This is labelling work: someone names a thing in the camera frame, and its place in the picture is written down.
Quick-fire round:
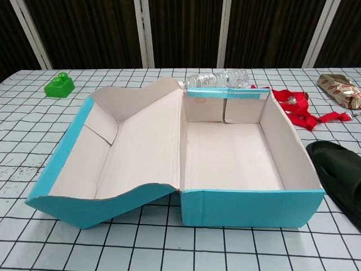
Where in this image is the black slipper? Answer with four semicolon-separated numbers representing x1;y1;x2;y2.
306;141;361;231

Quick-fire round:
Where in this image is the clear plastic water bottle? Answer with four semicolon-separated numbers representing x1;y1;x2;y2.
178;69;250;91

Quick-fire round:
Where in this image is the red strap lanyard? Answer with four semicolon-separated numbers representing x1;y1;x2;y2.
250;84;352;131

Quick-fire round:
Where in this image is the white screen frame post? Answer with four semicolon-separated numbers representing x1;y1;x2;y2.
303;0;341;68
133;0;155;69
11;0;54;70
216;0;232;68

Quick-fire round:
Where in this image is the light blue cardboard shoe box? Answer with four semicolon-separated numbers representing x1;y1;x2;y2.
25;76;324;231

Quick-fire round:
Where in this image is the green toy building block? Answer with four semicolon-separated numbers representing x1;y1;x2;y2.
44;72;75;99

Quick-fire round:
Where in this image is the gold foil snack wrapper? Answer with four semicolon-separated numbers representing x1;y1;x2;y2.
316;73;361;110

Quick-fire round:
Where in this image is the white checkered tablecloth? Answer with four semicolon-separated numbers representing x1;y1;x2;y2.
0;67;361;271

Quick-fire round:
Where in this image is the dark pleated screen panel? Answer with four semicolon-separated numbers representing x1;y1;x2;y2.
145;0;225;68
25;0;143;70
0;0;43;82
314;0;361;68
225;0;329;68

